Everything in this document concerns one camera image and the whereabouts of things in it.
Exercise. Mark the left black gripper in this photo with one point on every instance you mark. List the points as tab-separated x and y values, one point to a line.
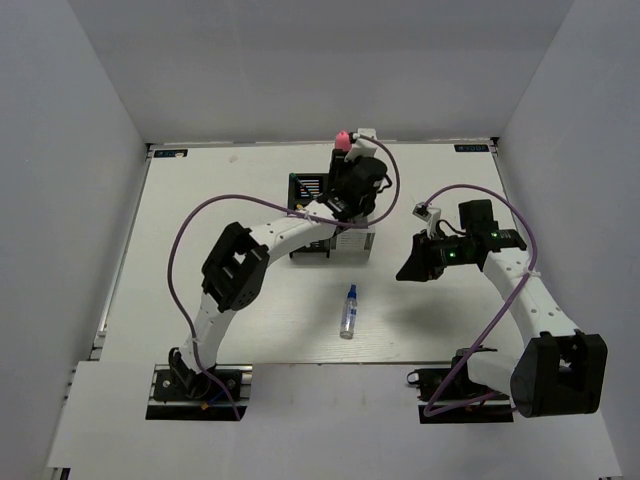
337	166

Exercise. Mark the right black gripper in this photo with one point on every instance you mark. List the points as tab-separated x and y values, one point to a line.
422	265

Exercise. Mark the pink cap candy tube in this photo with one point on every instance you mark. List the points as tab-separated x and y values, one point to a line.
342	141

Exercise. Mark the green gel pen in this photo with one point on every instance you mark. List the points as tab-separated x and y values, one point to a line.
297	181

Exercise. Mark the blue spray bottle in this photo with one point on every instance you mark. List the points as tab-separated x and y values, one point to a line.
349	314

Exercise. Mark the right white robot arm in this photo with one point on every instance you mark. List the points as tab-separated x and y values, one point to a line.
561	368

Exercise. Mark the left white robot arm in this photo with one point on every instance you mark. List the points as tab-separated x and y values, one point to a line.
233	273

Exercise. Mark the black slotted pen holder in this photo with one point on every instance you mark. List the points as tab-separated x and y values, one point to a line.
315	184

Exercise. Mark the white slotted pen holder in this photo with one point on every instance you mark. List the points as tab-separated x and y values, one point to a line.
353	244

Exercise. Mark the right corner label sticker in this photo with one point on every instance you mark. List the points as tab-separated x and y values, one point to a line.
471	148

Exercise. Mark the corner label sticker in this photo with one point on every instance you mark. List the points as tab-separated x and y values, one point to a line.
471	148
170	153

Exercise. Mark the left corner label sticker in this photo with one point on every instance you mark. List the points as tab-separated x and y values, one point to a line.
170	153

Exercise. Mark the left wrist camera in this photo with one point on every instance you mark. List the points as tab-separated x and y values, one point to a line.
361	145

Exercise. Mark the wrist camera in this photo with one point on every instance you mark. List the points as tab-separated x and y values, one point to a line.
430	215
361	145

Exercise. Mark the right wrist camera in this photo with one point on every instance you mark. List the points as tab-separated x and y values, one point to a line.
430	215

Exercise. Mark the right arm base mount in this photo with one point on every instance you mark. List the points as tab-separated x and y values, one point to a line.
461	402

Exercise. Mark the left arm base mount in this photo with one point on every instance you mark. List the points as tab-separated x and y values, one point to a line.
207	402

